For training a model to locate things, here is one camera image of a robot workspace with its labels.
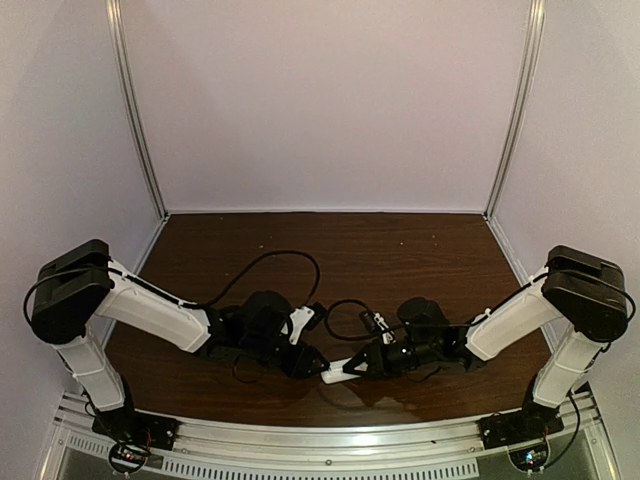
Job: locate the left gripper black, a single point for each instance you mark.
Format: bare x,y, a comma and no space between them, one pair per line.
298,367

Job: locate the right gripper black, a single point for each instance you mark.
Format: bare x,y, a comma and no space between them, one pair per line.
374,355

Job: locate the white remote control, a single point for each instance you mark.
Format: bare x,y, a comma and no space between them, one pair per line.
335,373

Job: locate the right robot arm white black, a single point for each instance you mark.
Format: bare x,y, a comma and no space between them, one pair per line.
586,291

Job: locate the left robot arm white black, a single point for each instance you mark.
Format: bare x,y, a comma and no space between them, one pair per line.
86,282

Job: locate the right circuit board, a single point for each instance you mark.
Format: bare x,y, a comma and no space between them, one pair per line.
531,458

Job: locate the circuit board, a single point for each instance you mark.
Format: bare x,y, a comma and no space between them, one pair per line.
531,458
127,459

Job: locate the left circuit board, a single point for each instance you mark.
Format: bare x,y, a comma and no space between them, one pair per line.
127,459

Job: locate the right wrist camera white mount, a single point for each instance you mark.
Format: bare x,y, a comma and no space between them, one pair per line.
375,324

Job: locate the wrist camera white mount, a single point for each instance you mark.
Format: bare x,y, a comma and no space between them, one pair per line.
375,324
304,318

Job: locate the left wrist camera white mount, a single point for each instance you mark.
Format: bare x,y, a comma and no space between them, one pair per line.
304,318

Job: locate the front aluminium rail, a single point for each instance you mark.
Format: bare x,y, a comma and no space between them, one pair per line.
450,449

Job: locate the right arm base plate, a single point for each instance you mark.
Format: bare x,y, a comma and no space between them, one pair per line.
505,429

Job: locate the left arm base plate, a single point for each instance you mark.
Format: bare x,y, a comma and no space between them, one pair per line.
135,428

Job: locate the right aluminium frame post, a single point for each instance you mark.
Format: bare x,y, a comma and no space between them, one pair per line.
526,77

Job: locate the aluminium frame post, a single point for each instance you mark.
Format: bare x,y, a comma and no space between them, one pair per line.
526,77
132,111

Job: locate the left aluminium frame post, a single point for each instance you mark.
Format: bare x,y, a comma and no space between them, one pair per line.
132,111

